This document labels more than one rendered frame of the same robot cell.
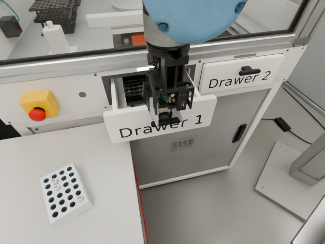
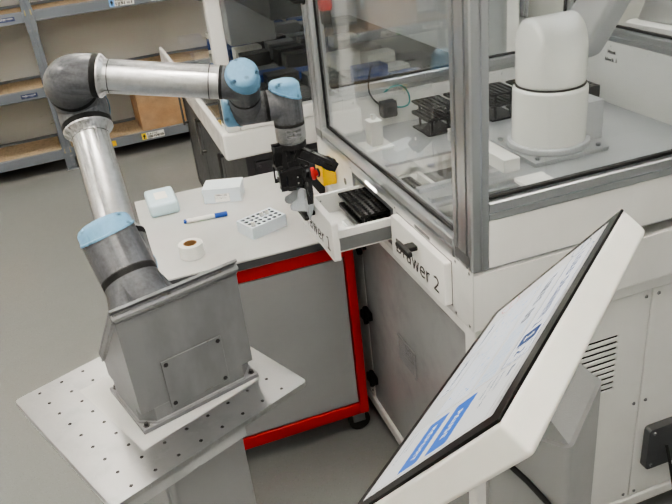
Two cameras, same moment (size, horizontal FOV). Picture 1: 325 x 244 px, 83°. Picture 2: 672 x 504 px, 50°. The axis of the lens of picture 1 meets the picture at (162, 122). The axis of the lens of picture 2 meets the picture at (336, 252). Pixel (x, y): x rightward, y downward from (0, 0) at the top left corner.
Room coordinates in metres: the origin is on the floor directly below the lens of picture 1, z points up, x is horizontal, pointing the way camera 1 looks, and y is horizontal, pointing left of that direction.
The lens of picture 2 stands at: (0.27, -1.73, 1.69)
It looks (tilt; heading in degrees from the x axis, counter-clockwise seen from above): 28 degrees down; 87
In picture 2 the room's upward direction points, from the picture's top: 6 degrees counter-clockwise
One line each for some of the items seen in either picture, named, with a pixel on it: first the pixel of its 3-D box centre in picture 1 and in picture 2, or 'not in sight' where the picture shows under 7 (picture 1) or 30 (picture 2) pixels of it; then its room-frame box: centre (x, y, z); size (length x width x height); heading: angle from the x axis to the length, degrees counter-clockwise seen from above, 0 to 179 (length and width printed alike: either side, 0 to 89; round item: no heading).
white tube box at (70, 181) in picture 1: (66, 192); (261, 223); (0.17, 0.24, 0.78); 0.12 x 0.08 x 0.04; 34
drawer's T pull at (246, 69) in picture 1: (247, 70); (408, 247); (0.52, -0.28, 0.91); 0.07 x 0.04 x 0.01; 103
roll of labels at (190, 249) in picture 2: not in sight; (191, 249); (-0.03, 0.13, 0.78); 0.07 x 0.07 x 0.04
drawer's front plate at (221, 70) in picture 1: (240, 74); (419, 257); (0.55, -0.27, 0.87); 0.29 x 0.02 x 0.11; 103
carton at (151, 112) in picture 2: not in sight; (161, 103); (-0.61, 3.73, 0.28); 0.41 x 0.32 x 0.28; 17
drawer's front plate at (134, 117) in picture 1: (162, 119); (318, 221); (0.33, 0.00, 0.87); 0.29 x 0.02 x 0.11; 103
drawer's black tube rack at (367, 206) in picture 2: (149, 78); (387, 206); (0.53, 0.05, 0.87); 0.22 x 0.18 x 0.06; 13
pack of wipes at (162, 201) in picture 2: not in sight; (161, 201); (-0.16, 0.51, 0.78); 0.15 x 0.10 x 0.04; 104
